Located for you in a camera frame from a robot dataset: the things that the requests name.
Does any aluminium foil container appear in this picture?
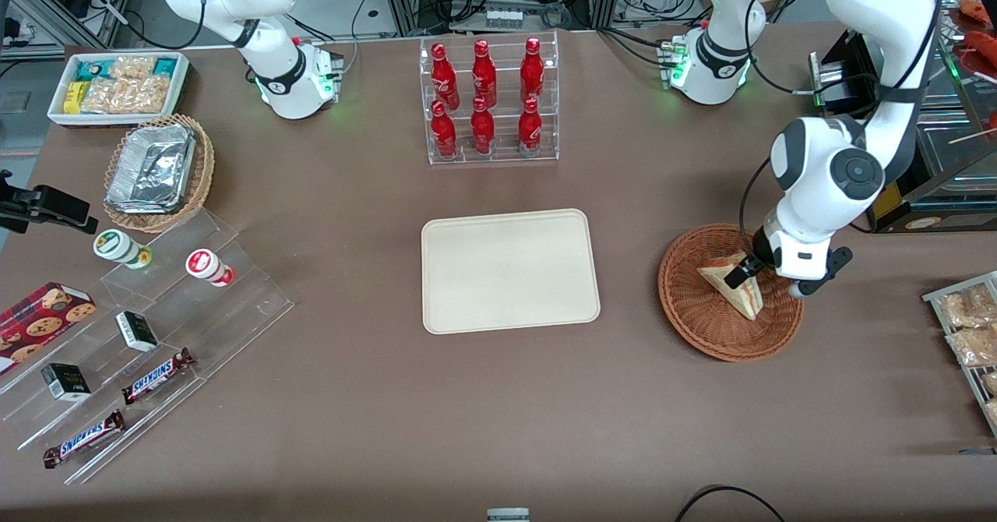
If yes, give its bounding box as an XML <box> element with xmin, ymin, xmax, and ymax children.
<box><xmin>105</xmin><ymin>123</ymin><xmax>197</xmax><ymax>215</ymax></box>

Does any red cola bottle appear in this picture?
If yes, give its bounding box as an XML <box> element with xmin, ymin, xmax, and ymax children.
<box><xmin>470</xmin><ymin>97</ymin><xmax>495</xmax><ymax>156</ymax></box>
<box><xmin>431</xmin><ymin>100</ymin><xmax>458</xmax><ymax>160</ymax></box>
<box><xmin>472</xmin><ymin>39</ymin><xmax>498</xmax><ymax>108</ymax></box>
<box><xmin>520</xmin><ymin>37</ymin><xmax>545</xmax><ymax>105</ymax></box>
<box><xmin>431</xmin><ymin>43</ymin><xmax>460</xmax><ymax>111</ymax></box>
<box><xmin>518</xmin><ymin>97</ymin><xmax>543</xmax><ymax>157</ymax></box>

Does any black clamp mount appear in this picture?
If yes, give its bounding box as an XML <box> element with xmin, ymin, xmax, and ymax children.
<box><xmin>0</xmin><ymin>170</ymin><xmax>100</xmax><ymax>235</ymax></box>

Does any brown wicker basket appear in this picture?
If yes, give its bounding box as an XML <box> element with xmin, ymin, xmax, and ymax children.
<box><xmin>658</xmin><ymin>224</ymin><xmax>804</xmax><ymax>363</ymax></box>

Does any clear bag of crackers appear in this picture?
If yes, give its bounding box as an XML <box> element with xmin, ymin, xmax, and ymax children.
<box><xmin>109</xmin><ymin>56</ymin><xmax>157</xmax><ymax>80</ymax></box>
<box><xmin>80</xmin><ymin>76</ymin><xmax>172</xmax><ymax>115</ymax></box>

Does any clear bag of fried snacks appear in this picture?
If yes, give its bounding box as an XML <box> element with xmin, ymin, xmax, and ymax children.
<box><xmin>939</xmin><ymin>284</ymin><xmax>997</xmax><ymax>329</ymax></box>
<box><xmin>946</xmin><ymin>327</ymin><xmax>997</xmax><ymax>368</ymax></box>

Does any black cable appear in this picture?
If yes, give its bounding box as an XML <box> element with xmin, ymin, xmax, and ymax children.
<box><xmin>674</xmin><ymin>485</ymin><xmax>787</xmax><ymax>522</ymax></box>

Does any clear acrylic bottle rack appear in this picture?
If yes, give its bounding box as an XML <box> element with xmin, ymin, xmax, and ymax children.
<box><xmin>419</xmin><ymin>31</ymin><xmax>560</xmax><ymax>166</ymax></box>

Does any red chocolate cookie box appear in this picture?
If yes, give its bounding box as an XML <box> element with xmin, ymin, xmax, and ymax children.
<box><xmin>0</xmin><ymin>282</ymin><xmax>97</xmax><ymax>376</ymax></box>

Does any green lidded white cup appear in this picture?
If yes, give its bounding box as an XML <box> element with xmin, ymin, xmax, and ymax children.
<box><xmin>93</xmin><ymin>229</ymin><xmax>153</xmax><ymax>270</ymax></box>

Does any clear acrylic stepped stand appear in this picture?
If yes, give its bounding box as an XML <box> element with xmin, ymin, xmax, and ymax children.
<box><xmin>0</xmin><ymin>209</ymin><xmax>295</xmax><ymax>485</ymax></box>

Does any cream plastic tray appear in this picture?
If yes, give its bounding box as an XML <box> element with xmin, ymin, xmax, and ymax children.
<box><xmin>421</xmin><ymin>209</ymin><xmax>601</xmax><ymax>335</ymax></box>

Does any snickers chocolate bar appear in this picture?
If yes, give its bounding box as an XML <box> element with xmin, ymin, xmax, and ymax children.
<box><xmin>43</xmin><ymin>410</ymin><xmax>127</xmax><ymax>470</ymax></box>
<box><xmin>122</xmin><ymin>347</ymin><xmax>196</xmax><ymax>406</ymax></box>

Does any grey wire rack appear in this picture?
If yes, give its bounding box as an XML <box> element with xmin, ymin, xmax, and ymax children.
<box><xmin>922</xmin><ymin>271</ymin><xmax>997</xmax><ymax>439</ymax></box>

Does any triangle sandwich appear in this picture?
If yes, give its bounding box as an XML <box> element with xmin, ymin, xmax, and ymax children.
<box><xmin>696</xmin><ymin>253</ymin><xmax>766</xmax><ymax>322</ymax></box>

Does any light wicker basket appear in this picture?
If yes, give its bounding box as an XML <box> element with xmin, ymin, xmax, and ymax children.
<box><xmin>103</xmin><ymin>114</ymin><xmax>216</xmax><ymax>234</ymax></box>

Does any glass hot food display case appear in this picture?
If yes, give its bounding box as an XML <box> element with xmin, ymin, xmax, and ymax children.
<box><xmin>868</xmin><ymin>0</ymin><xmax>997</xmax><ymax>235</ymax></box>

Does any black electronic box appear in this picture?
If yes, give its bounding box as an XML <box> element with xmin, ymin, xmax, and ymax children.
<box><xmin>809</xmin><ymin>30</ymin><xmax>881</xmax><ymax>116</ymax></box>

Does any small black box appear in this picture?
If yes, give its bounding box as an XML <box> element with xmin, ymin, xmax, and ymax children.
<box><xmin>41</xmin><ymin>363</ymin><xmax>92</xmax><ymax>403</ymax></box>
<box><xmin>115</xmin><ymin>311</ymin><xmax>160</xmax><ymax>353</ymax></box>

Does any grey black wrist camera box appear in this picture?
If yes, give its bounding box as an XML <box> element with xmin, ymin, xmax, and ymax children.
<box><xmin>788</xmin><ymin>245</ymin><xmax>854</xmax><ymax>299</ymax></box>

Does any red lidded white cup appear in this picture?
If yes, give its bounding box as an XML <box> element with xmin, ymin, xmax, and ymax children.
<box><xmin>185</xmin><ymin>249</ymin><xmax>235</xmax><ymax>287</ymax></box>

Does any white rectangular snack bin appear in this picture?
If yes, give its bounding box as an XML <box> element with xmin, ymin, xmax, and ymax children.
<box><xmin>47</xmin><ymin>51</ymin><xmax>192</xmax><ymax>129</ymax></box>

